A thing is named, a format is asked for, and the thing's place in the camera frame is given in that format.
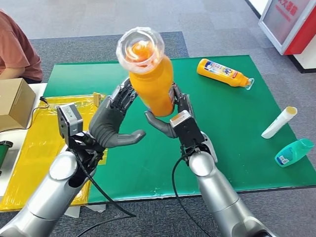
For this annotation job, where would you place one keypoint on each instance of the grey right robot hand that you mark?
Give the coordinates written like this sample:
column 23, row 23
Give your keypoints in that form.
column 161, row 126

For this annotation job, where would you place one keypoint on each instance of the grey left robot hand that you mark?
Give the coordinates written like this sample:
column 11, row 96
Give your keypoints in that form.
column 108, row 121

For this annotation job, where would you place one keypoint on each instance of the orange bottle with clear cap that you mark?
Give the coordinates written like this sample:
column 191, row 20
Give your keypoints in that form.
column 153, row 81
column 222, row 72

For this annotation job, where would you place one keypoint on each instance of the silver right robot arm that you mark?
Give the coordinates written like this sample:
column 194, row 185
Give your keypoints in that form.
column 219, row 196

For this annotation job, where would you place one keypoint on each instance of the white tube bottle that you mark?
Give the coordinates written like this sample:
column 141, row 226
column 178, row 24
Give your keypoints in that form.
column 277, row 123

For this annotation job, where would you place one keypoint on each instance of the teal plastic bottle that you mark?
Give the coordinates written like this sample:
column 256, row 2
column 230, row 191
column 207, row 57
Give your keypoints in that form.
column 292, row 153

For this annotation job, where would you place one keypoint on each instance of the white board under mat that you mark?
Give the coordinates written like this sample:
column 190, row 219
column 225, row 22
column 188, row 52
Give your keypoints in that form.
column 99, row 208

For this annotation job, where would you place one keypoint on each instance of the yellow plastic wrapped box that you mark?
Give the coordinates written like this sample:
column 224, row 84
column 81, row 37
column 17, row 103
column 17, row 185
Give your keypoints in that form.
column 41, row 153

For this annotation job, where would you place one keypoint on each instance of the green table mat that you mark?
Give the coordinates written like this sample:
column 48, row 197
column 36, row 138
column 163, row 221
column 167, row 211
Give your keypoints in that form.
column 234, row 130

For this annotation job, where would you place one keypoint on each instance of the brown cardboard box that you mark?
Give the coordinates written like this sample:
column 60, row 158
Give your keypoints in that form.
column 14, row 103

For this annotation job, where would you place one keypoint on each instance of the person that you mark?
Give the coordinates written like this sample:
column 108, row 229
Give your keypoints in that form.
column 17, row 52

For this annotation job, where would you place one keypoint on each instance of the dark green cup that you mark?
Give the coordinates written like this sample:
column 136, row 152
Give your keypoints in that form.
column 4, row 152

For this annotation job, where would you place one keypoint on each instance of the red and white cabinet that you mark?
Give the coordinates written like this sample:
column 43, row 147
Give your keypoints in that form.
column 289, row 23

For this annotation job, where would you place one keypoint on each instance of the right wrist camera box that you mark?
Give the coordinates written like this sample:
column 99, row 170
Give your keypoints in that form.
column 187, row 129

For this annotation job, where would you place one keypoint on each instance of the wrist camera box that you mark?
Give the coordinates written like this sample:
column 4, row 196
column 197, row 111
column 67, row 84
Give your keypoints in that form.
column 187, row 129
column 70, row 119

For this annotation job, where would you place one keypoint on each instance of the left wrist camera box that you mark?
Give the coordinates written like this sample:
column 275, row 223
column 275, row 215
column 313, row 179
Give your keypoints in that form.
column 70, row 119

